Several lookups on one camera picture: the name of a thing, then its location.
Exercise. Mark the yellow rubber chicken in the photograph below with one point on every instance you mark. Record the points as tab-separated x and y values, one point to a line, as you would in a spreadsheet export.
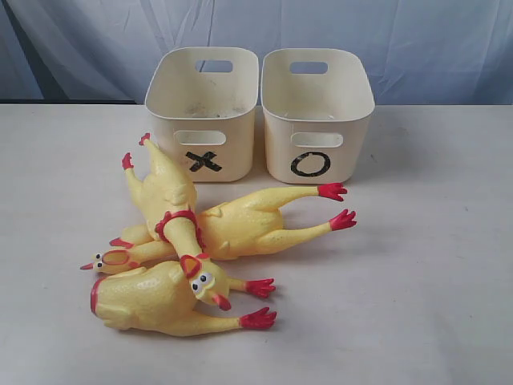
167	198
249	225

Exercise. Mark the yellow rubber chicken top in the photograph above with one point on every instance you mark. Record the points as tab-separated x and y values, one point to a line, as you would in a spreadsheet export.
167	198

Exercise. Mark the headless yellow chicken body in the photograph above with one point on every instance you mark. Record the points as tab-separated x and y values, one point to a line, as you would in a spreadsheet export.
163	298

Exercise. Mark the cream bin marked O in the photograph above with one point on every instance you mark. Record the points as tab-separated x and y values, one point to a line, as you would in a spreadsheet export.
317	104

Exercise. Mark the cream bin marked X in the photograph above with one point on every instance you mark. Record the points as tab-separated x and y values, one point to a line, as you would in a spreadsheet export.
201	104

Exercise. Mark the detached chicken head neck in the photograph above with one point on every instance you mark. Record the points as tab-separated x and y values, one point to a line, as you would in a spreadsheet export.
132	236

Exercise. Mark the white backdrop curtain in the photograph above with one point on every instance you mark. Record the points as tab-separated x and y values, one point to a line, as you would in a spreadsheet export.
415	52

